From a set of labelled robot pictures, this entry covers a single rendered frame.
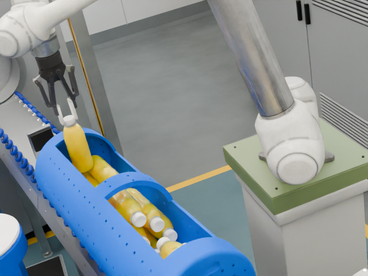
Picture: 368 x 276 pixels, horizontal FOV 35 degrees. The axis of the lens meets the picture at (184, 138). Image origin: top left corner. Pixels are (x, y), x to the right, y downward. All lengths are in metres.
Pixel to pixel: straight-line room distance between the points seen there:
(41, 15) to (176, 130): 2.97
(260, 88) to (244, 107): 3.07
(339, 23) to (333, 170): 1.50
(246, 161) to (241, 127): 2.39
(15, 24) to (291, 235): 1.01
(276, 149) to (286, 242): 0.41
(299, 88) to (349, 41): 1.46
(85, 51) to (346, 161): 1.24
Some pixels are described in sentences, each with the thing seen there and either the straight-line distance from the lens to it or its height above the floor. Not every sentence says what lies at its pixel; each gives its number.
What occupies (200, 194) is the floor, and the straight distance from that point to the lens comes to 3.70.
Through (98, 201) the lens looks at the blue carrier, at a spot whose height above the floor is 1.22.
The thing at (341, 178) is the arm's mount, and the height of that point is 1.04.
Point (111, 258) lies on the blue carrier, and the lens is 1.53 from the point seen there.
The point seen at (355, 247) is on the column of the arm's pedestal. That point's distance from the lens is 2.06.
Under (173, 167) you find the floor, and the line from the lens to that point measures 4.03.
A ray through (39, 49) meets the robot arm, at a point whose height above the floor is 1.57.
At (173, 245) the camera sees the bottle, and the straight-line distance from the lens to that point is 1.47.
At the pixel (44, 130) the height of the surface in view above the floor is 1.08.
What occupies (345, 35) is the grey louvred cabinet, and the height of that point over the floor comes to 0.92.
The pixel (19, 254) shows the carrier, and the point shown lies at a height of 0.98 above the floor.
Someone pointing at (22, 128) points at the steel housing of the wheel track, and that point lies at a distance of 2.91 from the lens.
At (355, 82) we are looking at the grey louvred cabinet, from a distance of 3.27.
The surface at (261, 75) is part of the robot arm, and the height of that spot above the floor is 1.47.
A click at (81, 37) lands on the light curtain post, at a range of 2.57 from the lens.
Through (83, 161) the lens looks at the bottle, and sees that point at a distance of 1.95.
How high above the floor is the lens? 2.10
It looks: 29 degrees down
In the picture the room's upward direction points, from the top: 13 degrees counter-clockwise
